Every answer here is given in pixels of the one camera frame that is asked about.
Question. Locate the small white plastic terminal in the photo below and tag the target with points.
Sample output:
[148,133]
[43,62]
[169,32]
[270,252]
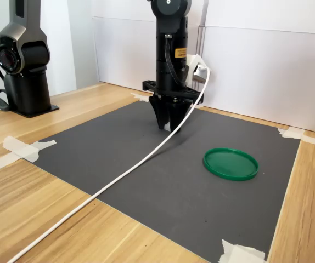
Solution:
[168,127]

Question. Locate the round green lid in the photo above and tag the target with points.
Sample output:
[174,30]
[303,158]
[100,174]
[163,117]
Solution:
[230,164]

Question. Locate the white tape patch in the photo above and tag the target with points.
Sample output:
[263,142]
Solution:
[297,134]
[141,96]
[23,150]
[239,253]

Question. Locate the white partition board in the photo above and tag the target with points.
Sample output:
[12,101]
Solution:
[124,54]
[270,76]

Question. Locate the dark grey mat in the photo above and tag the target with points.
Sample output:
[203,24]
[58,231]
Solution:
[146,205]

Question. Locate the white gripper camera box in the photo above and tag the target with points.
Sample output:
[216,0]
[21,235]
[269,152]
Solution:
[197,67]

